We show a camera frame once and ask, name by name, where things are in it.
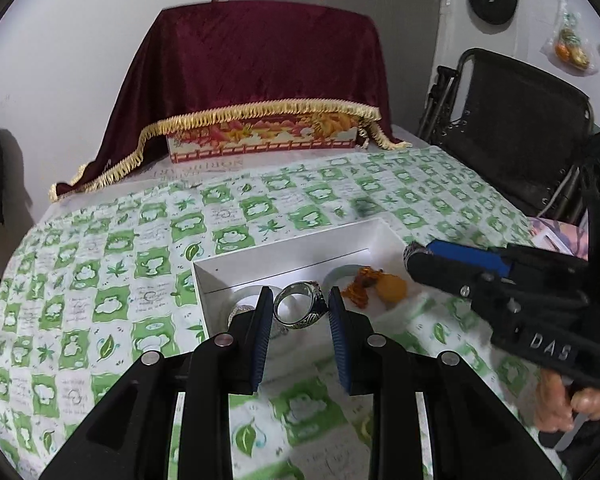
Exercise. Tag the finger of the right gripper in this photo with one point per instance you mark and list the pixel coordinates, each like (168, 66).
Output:
(485, 259)
(455, 278)

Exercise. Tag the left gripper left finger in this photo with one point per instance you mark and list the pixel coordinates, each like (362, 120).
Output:
(128, 433)

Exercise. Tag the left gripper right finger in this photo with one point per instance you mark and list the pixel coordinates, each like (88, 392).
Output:
(472, 433)

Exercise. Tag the silver engraved bangle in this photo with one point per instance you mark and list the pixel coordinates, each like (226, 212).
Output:
(299, 305)

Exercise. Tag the right hand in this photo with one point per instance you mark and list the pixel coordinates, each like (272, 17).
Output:
(554, 407)

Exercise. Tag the orange amber pendant tassel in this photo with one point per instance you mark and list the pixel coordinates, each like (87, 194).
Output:
(389, 288)

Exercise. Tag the pink white book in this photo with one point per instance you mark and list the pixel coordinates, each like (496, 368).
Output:
(560, 237)

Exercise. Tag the white vivo cardboard box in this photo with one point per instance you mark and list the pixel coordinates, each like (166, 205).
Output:
(307, 257)

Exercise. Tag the black folding chair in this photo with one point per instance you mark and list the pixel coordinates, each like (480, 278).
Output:
(518, 127)

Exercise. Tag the green frog pattern tablecloth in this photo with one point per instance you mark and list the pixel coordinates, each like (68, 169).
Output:
(88, 291)

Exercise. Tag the plain silver bangle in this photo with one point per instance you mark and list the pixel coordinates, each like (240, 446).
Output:
(245, 299)

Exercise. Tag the plastic bag with ornaments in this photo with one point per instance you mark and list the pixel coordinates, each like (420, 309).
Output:
(567, 45)

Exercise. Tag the red orange printed box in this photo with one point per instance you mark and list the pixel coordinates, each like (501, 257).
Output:
(264, 134)

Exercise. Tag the maroon velvet fringed cloth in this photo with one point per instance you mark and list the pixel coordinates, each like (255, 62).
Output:
(210, 65)

